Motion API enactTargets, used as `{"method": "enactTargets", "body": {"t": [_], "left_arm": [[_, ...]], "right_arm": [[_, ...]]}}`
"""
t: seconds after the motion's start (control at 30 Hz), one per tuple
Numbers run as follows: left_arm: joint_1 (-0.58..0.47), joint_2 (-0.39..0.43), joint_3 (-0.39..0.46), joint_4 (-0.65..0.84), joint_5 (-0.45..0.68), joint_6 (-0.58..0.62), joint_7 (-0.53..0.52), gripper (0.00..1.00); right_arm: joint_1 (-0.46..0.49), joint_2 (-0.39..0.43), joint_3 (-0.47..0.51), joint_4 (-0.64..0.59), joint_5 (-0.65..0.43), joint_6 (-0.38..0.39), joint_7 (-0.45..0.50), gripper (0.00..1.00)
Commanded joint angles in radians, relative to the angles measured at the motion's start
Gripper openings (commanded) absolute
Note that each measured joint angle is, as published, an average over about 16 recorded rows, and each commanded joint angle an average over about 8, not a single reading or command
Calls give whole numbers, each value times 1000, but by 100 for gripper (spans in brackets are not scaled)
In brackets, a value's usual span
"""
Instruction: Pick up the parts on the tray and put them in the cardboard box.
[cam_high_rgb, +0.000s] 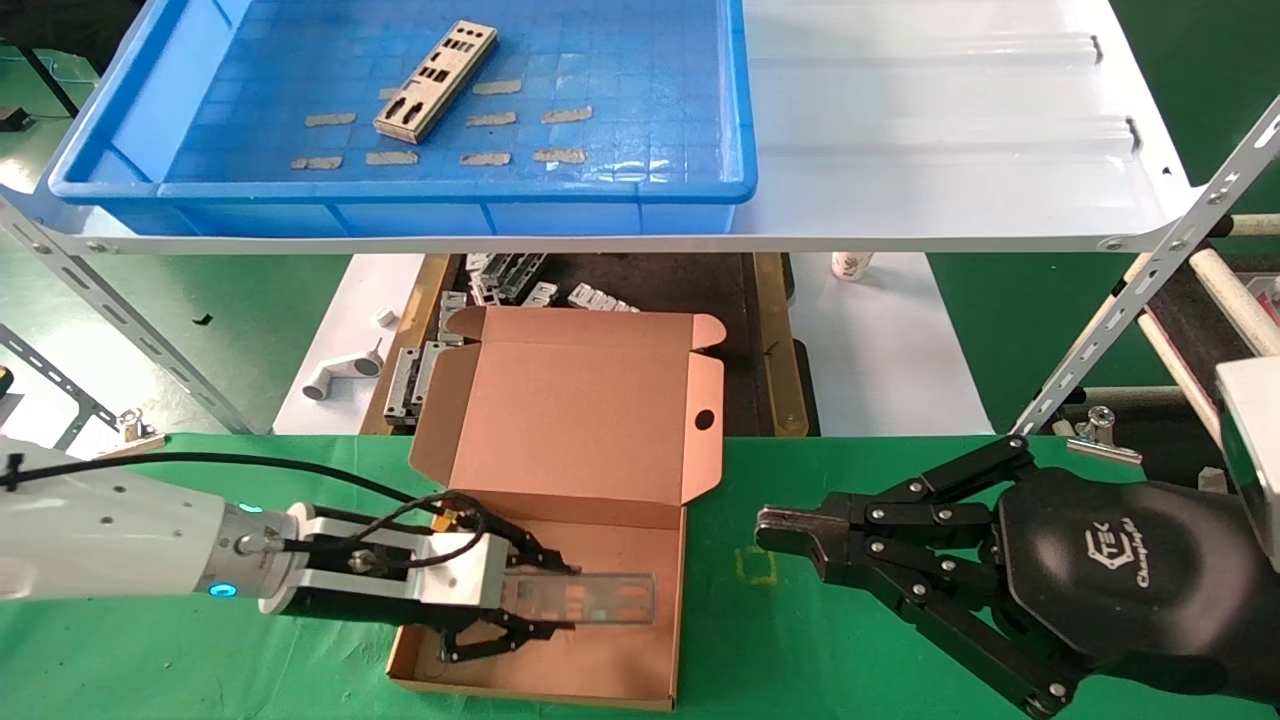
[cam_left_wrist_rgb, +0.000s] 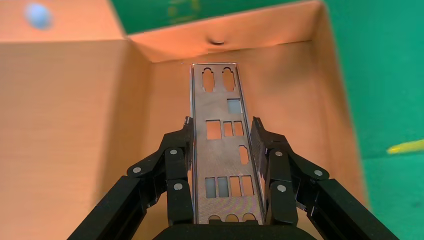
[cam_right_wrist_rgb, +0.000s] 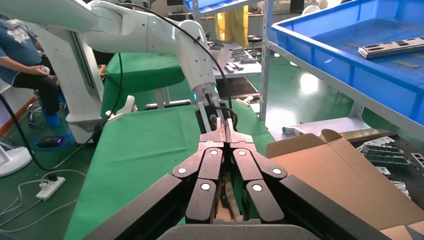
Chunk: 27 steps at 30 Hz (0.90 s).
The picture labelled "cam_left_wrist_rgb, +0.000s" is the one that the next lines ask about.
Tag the metal I/O shield plate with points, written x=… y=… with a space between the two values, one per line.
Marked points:
x=218 y=155

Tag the brown cardboard box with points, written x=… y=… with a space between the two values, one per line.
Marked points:
x=66 y=99

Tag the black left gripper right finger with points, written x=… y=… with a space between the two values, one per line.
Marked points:
x=280 y=165

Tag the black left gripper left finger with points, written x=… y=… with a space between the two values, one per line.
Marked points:
x=175 y=165

